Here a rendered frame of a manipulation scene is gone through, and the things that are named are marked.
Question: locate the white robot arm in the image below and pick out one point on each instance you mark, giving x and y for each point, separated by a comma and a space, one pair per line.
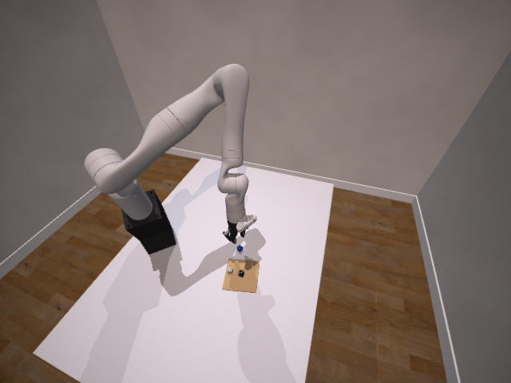
118, 178

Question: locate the tan flat mat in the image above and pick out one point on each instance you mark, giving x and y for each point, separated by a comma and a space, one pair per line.
247, 283

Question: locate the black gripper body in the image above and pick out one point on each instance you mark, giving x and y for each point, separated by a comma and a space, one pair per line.
232, 226

